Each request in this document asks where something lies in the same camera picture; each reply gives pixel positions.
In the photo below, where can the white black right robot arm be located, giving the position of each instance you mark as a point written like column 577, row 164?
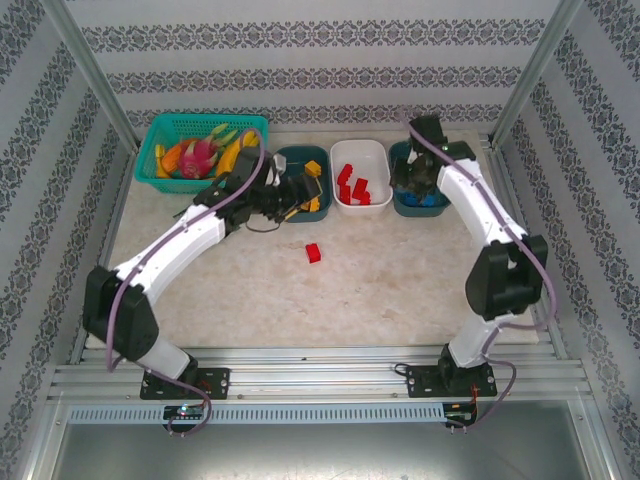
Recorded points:
column 480, row 210

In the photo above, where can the dark teal plastic bin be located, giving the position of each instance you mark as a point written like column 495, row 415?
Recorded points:
column 440, row 210
column 290, row 155

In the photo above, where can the white plastic bin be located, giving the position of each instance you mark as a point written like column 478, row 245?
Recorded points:
column 375, row 160

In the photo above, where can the yellow banana bunch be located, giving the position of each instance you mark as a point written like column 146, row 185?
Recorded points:
column 227, row 157

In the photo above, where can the pink dragon fruit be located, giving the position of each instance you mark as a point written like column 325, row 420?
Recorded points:
column 196, row 157

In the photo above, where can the orange mango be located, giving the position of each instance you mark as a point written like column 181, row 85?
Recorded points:
column 171, row 159

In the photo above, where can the small yellow fruit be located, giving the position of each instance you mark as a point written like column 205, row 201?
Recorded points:
column 159, row 162

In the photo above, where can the teal plastic mesh basket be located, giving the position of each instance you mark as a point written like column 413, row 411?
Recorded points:
column 150, row 170

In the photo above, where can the small circuit board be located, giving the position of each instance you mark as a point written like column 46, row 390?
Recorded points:
column 461, row 417
column 182, row 412

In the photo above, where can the grey metal panel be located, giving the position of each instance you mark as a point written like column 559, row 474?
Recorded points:
column 320, row 452

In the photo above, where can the aluminium frame post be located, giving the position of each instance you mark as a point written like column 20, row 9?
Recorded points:
column 90, row 75
column 537, row 75

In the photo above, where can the aluminium side rail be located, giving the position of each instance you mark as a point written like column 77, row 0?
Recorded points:
column 550, row 330
column 107, row 235

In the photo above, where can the aluminium mounting rail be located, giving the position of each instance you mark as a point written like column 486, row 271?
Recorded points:
column 320, row 372

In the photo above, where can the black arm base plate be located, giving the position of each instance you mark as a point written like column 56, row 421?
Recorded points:
column 420, row 382
column 217, row 382

